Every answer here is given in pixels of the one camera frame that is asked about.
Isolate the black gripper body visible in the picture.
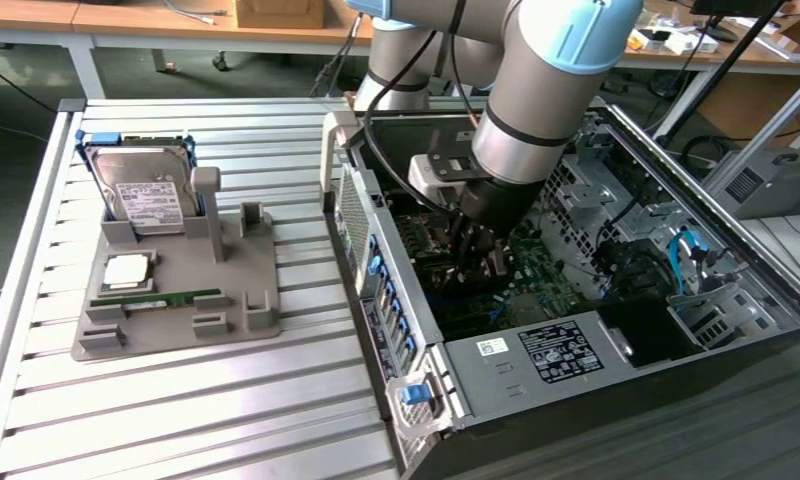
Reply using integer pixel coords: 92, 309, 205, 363
457, 179, 543, 237

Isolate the graphics card with black shroud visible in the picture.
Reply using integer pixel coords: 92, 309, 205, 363
429, 242, 512, 299

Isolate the CPU socket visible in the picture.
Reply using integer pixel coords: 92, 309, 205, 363
424, 213, 459, 251

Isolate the green motherboard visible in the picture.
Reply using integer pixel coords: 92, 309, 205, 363
392, 212, 588, 336

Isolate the grey chipset heatsink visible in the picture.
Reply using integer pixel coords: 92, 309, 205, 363
505, 294, 552, 324

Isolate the metal disk bay cage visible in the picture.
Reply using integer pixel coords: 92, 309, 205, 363
545, 124, 681, 251

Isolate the grey power supply unit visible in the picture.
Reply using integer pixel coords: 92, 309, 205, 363
439, 312, 635, 419

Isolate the open grey PC case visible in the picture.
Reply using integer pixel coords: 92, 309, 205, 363
320, 97, 800, 480

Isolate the grey computer tower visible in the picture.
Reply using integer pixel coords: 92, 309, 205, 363
703, 147, 800, 221

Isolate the black slanted pole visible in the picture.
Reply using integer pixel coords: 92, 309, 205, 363
652, 0, 792, 146

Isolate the grey plastic parts rack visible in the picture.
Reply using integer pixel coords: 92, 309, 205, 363
70, 167, 285, 362

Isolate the green RAM stick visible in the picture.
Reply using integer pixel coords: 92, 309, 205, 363
90, 288, 222, 311

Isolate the wooden office desk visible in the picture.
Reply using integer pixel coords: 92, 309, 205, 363
612, 0, 800, 146
0, 0, 375, 99

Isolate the hard disk in blue carrier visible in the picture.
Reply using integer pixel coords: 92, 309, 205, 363
74, 128, 205, 236

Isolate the silver CPU chip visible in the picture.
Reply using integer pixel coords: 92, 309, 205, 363
102, 254, 152, 289

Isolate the black computer monitor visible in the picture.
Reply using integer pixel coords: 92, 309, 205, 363
689, 0, 786, 41

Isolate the brown cardboard box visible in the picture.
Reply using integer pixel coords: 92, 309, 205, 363
232, 0, 328, 29

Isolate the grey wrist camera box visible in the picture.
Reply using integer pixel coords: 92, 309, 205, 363
407, 154, 473, 201

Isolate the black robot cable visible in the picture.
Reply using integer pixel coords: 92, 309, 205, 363
309, 0, 472, 216

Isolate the blue wire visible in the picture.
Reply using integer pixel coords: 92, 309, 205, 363
665, 224, 712, 296

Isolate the aluminium profile frame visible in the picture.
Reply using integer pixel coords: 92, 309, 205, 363
703, 82, 800, 201

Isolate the white cable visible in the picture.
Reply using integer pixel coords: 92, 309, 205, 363
161, 0, 232, 24

